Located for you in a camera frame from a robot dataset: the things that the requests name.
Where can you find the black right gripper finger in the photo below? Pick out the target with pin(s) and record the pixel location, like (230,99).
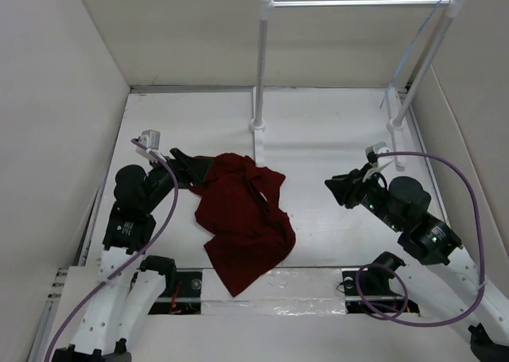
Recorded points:
(354,175)
(340,189)

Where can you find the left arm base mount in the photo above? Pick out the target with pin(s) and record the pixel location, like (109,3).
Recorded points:
(182,287)

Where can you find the dark red t shirt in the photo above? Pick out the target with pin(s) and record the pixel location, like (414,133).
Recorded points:
(239,205)

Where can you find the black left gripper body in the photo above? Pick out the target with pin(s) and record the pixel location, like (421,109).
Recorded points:
(161,177)

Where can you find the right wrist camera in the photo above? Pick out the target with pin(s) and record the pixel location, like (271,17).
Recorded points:
(377,159)

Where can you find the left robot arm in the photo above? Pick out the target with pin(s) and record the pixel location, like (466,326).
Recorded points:
(116,309)

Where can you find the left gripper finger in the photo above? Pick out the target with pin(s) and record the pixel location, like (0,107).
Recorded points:
(189,160)
(195,172)

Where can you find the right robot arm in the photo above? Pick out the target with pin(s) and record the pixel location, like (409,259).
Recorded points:
(472,305)

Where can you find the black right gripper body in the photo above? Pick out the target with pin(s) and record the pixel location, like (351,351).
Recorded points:
(370,193)

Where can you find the white clothes rack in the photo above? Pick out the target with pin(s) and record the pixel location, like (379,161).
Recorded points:
(396,110)

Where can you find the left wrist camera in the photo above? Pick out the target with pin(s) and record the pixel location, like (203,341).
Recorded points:
(148,141)

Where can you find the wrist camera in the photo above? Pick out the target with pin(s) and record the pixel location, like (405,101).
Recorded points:
(148,141)
(377,159)

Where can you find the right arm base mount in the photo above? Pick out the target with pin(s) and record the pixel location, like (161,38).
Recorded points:
(375,284)

